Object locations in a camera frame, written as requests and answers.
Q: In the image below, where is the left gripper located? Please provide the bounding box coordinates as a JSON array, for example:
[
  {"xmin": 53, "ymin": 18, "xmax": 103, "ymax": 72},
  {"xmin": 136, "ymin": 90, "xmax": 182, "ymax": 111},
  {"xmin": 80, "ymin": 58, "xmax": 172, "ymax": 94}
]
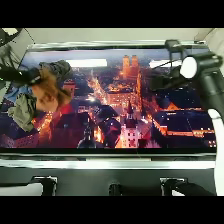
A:
[{"xmin": 19, "ymin": 67, "xmax": 43, "ymax": 86}]

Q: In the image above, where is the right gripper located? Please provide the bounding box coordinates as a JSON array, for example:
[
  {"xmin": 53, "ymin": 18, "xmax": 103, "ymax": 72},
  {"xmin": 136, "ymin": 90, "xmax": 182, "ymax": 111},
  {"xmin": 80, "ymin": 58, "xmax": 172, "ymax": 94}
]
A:
[{"xmin": 149, "ymin": 73, "xmax": 178, "ymax": 92}]

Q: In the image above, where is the brown shirt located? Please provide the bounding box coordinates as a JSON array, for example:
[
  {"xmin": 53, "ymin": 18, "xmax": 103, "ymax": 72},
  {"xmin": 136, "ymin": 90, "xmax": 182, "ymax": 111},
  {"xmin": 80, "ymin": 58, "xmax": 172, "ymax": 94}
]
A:
[{"xmin": 31, "ymin": 64, "xmax": 73, "ymax": 114}]

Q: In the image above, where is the olive garment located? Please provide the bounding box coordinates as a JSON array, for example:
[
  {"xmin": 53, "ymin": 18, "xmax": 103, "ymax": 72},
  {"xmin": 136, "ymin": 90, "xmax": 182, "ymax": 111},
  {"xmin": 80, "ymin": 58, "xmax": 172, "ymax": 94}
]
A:
[{"xmin": 7, "ymin": 93, "xmax": 38, "ymax": 133}]

